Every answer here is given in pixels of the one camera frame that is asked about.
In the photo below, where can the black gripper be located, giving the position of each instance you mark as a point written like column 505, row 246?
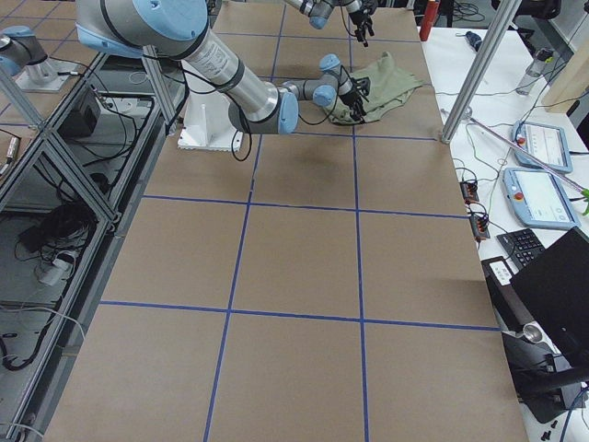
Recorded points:
column 357, row 18
column 351, row 96

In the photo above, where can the olive green long-sleeve shirt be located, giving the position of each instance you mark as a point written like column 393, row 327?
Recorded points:
column 390, row 87

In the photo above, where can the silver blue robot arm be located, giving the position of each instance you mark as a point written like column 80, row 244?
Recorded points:
column 180, row 31
column 319, row 12

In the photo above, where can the red bottle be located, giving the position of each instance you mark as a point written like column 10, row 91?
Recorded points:
column 429, row 17

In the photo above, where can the grey orange usb hub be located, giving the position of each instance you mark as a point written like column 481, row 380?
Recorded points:
column 469, row 192
column 479, row 223

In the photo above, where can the clear water bottle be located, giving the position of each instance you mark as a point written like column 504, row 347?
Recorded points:
column 534, row 70

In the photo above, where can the far blue teach pendant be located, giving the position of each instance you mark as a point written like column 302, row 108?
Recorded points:
column 545, row 142

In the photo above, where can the blue teach pendant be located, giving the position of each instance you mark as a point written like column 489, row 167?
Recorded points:
column 545, row 142
column 538, row 200

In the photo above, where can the near blue teach pendant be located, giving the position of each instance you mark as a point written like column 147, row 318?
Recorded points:
column 538, row 200

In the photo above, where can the black keyboard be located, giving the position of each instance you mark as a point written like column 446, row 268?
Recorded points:
column 522, row 246

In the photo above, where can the white label remote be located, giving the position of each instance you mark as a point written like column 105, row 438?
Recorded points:
column 501, row 271

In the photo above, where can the black laptop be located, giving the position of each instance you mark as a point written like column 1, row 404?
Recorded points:
column 554, row 289

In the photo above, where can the steel cup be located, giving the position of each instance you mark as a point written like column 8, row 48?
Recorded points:
column 532, row 333

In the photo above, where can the aluminium frame post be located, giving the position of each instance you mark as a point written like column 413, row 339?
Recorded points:
column 493, row 38

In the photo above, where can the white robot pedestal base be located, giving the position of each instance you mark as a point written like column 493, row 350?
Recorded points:
column 206, row 124

